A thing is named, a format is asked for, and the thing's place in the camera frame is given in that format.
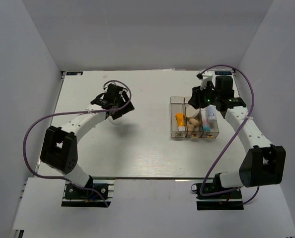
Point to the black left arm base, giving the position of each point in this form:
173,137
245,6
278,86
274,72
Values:
75,197

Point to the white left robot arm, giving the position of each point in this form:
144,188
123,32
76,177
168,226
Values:
59,150

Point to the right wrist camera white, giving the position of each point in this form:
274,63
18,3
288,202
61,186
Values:
204,77

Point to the white oval compact bottle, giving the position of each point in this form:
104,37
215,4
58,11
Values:
115,121

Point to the beige makeup sponge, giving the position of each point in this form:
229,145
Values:
194,122
190,128

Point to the clear organizer bin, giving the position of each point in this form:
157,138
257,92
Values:
197,133
176,106
214,130

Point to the pink teal gradient spray bottle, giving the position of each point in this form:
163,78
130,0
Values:
205,122

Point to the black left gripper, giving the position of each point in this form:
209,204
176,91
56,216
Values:
128,107

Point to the round beige powder puff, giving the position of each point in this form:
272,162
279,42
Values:
191,112

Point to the clear organizer bin right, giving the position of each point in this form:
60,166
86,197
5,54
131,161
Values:
214,130

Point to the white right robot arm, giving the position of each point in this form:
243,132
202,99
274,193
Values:
264,162

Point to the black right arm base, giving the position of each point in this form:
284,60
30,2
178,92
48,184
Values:
223,202

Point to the clear organizer bin middle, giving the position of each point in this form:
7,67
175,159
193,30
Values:
197,133

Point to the clear organizer bin left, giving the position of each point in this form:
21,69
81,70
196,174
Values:
176,106

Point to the orange cream tube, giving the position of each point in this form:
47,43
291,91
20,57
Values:
180,117

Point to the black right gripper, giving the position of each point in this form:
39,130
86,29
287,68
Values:
196,99

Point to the white spray bottle clear cap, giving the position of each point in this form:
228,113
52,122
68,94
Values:
211,114

